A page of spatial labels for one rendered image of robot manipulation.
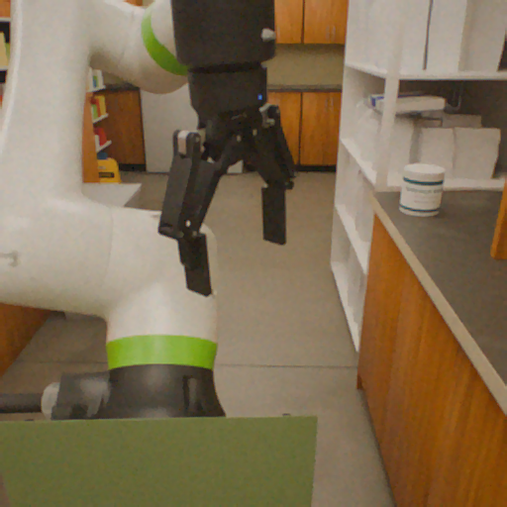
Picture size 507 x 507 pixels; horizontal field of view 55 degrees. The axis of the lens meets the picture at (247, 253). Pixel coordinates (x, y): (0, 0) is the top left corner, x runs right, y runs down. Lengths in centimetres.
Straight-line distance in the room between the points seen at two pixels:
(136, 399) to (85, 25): 52
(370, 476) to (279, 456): 158
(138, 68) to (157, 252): 37
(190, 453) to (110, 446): 7
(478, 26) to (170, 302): 205
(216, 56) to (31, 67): 31
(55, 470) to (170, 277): 22
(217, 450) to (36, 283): 24
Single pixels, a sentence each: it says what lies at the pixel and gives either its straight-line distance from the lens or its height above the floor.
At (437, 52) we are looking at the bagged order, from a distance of 228.
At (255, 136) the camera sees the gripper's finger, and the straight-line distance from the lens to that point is 50.
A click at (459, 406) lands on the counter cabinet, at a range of 124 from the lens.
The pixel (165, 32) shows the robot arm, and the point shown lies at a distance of 75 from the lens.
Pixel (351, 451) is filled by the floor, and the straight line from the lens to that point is 212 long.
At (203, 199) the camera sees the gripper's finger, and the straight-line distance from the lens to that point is 47.
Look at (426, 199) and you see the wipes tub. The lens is 172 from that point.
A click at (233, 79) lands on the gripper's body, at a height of 145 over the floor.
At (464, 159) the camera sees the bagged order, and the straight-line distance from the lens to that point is 238.
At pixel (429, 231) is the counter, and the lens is 161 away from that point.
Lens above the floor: 148
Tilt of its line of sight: 23 degrees down
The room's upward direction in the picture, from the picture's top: straight up
